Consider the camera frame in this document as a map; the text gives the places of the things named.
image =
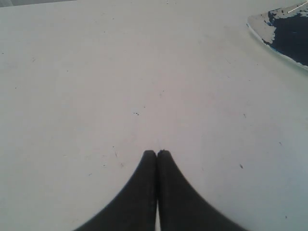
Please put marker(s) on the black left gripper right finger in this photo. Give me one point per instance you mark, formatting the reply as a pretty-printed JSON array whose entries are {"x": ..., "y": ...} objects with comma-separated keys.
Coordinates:
[{"x": 181, "y": 208}]

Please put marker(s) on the white dish with blue paint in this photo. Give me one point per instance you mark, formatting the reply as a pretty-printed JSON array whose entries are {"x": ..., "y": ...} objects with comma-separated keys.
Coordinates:
[{"x": 285, "y": 33}]

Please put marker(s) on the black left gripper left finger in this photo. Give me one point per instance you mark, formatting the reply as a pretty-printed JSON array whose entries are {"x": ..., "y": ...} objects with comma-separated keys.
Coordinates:
[{"x": 134, "y": 208}]

